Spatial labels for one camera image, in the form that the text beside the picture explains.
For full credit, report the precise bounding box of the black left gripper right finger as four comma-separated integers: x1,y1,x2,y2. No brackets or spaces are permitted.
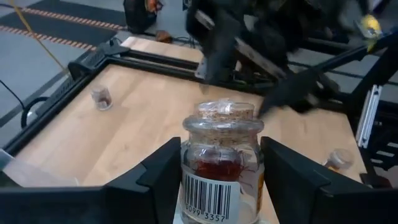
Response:
259,136,398,224

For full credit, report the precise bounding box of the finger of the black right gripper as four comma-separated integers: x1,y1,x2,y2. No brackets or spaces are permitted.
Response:
257,71,315,118

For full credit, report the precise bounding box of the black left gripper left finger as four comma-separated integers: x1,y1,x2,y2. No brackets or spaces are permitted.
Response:
0,136,183,224

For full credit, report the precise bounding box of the clear plastic storage bin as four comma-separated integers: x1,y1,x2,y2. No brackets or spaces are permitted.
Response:
0,148,80,189

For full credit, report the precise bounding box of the small yellow object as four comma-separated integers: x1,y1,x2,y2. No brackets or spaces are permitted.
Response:
360,14,383,52

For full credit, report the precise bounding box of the black bag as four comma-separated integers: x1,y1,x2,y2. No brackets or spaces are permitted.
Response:
123,0,164,34

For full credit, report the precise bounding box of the black mat hazard striped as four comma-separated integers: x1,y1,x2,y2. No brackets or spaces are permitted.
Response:
0,0,128,52

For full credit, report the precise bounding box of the silver aluminium extrusion post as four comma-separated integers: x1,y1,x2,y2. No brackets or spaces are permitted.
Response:
355,83,382,149

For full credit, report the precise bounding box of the black hanging cable with loop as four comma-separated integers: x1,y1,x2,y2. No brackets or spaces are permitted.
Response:
0,79,50,130

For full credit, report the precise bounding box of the yellow hanging cable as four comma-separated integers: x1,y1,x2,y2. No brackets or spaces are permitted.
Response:
8,0,69,74

